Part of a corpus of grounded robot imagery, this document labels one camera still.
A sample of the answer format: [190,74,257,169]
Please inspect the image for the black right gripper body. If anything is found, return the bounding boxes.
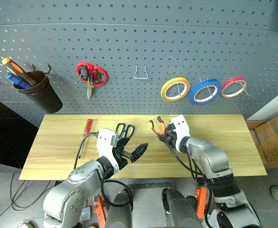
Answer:
[164,123,178,146]

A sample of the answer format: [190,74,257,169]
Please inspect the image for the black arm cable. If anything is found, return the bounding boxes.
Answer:
[164,139,213,228]
[73,131,133,208]

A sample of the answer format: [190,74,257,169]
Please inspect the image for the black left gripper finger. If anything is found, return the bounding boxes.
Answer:
[118,137,131,151]
[130,142,149,164]

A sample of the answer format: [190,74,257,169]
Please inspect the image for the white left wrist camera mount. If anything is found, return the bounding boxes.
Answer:
[96,127,120,170]

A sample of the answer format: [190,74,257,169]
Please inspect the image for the red tape roll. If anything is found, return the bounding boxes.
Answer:
[221,76,247,99]

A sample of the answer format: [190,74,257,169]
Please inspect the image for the orange black screwdriver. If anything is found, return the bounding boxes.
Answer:
[1,57,37,86]

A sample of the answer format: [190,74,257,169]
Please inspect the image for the grey metal table frame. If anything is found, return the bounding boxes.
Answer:
[123,181,174,190]

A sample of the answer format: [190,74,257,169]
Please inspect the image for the red handled screwdriver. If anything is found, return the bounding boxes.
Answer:
[78,118,94,159]

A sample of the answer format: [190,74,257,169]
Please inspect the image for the dark grey rounded shape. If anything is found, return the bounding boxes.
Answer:
[162,188,204,228]
[104,190,133,228]

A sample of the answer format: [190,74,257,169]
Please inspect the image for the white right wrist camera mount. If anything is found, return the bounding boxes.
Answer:
[168,114,192,152]

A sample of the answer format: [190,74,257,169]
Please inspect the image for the double wire pegboard hook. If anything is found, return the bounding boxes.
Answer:
[133,65,149,79]

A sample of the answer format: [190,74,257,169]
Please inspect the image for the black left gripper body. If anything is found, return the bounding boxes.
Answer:
[112,147,133,170]

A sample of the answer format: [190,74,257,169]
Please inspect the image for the red handled scissors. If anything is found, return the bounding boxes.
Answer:
[76,62,109,100]

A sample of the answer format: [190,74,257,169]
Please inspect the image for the blue handled tool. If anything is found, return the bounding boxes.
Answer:
[5,72,32,90]

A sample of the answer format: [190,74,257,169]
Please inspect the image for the orange bracket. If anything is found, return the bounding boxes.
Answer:
[92,194,107,228]
[194,186,208,220]

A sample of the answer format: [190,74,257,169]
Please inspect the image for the orange black pliers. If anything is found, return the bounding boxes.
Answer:
[148,115,170,141]

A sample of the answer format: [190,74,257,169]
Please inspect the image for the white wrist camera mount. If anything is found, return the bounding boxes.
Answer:
[96,127,120,170]
[168,114,192,152]

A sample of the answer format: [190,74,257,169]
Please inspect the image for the black cabinet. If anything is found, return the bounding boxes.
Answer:
[0,92,39,170]

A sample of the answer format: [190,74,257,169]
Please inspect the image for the brown cardboard box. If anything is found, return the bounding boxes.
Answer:
[246,113,278,169]

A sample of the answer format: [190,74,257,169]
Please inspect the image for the black handled scissors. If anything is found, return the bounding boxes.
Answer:
[115,123,135,139]

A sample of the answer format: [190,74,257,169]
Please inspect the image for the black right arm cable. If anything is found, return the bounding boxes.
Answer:
[164,139,213,228]

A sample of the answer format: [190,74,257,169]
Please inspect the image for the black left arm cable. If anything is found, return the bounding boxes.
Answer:
[73,131,133,208]

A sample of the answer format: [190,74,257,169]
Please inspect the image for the black floor cables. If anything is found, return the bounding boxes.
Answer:
[0,172,56,228]

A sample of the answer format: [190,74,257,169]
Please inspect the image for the blue tape roll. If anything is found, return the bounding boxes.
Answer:
[188,78,223,105]

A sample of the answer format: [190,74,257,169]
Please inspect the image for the grey metal pegboard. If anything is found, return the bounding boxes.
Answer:
[0,0,278,128]

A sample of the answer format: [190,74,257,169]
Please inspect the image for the black plastic cup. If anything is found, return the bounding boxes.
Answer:
[13,70,63,114]

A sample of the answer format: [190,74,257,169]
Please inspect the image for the small grey box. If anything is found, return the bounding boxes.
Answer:
[79,206,92,222]

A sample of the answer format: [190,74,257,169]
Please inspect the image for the yellow tape roll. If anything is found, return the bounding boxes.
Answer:
[160,77,191,103]

